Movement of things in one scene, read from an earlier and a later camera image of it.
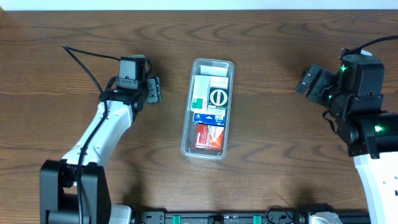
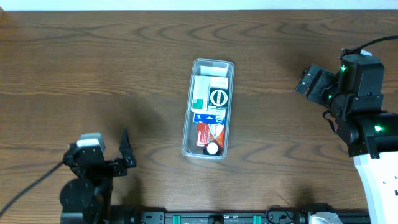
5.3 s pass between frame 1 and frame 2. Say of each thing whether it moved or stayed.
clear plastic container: stayed
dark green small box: stayed
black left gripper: moved
